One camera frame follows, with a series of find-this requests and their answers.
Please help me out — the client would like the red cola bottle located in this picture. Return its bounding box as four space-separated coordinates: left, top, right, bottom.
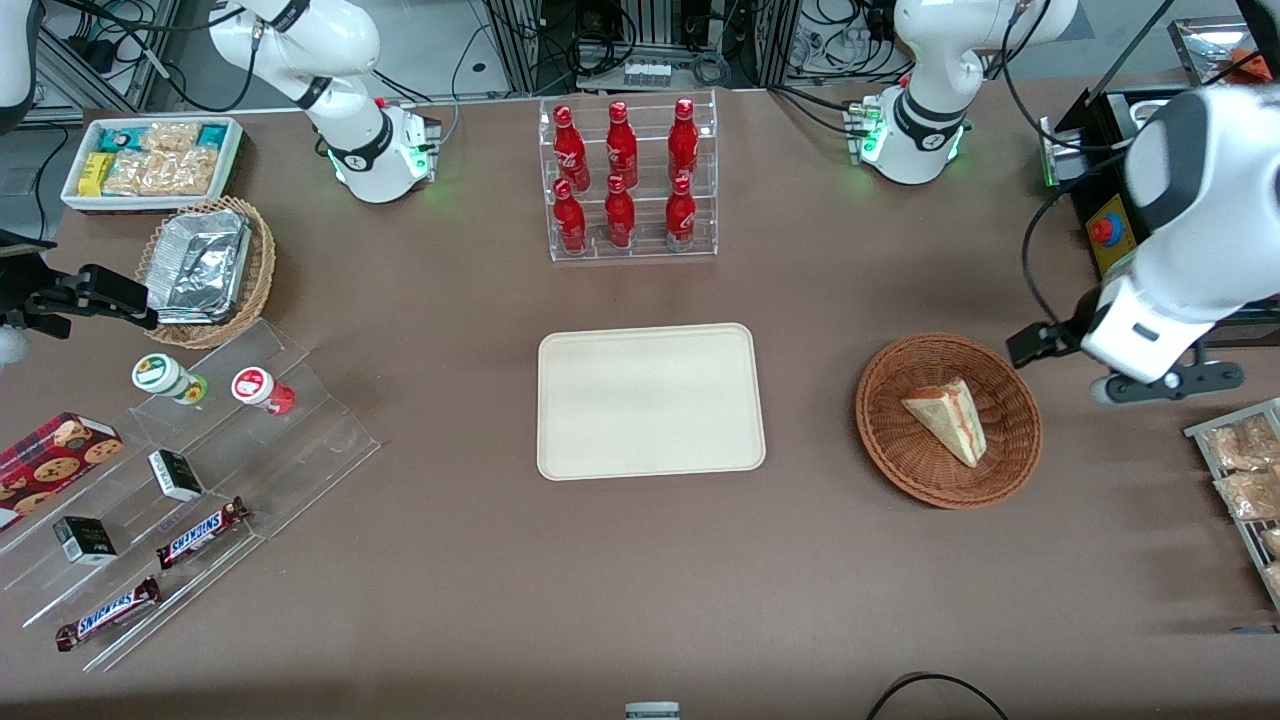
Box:
606 100 639 187
668 97 700 183
552 178 588 254
553 104 591 189
604 174 637 249
665 175 697 251

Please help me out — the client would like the light tan wicker basket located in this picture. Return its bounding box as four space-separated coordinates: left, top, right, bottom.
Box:
135 196 277 350

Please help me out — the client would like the small black box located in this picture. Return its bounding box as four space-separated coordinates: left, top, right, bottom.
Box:
52 516 118 567
148 449 205 503

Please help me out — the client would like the cream rectangular tray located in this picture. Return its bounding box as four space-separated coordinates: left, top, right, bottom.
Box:
537 322 767 482

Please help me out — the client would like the red lid white cup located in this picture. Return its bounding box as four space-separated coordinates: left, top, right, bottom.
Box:
231 367 296 417

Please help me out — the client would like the brown round wicker basket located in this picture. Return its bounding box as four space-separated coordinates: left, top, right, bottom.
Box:
855 333 1044 510

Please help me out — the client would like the black control box yellow panel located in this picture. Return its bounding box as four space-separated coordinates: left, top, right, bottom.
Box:
1040 85 1280 351

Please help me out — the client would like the triangle sandwich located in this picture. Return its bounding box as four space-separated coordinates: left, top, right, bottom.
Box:
901 377 989 469

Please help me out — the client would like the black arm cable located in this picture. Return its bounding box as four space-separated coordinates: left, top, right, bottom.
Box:
1019 170 1103 333

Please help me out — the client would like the grey wire tray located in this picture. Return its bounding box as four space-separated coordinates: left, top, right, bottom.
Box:
1184 398 1280 613

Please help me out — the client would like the shiny steel tray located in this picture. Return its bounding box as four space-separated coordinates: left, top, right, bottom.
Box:
1168 15 1261 87

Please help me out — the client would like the red cookie box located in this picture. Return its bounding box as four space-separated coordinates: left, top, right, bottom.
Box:
0 412 125 531

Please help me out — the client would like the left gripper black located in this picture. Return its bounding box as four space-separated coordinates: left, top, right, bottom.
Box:
1006 308 1098 370

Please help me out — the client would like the white plastic snack bin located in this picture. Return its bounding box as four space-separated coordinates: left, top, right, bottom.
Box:
60 116 246 215

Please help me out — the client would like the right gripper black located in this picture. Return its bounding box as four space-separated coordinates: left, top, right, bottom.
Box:
0 230 160 341

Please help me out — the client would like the clear acrylic bottle rack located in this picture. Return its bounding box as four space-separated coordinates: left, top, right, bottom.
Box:
538 90 719 263

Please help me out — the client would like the Snickers chocolate bar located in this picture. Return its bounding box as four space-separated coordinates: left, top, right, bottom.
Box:
55 576 162 652
155 497 251 571

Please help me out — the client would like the clear bag of crackers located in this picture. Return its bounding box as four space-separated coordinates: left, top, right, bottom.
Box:
140 122 201 157
105 150 167 197
160 148 222 197

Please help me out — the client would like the clear acrylic step display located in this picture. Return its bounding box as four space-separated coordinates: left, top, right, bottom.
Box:
0 318 381 673

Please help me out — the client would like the aluminium foil container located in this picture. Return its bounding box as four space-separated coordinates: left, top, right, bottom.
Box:
147 208 253 326

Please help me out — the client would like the green lid white cup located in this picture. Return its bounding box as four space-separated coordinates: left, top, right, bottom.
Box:
132 353 209 406

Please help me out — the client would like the aluminium frame rack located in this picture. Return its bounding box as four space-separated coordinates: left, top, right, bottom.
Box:
485 0 801 93

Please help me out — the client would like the black cable loop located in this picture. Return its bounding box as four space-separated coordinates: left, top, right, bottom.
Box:
865 672 1011 720

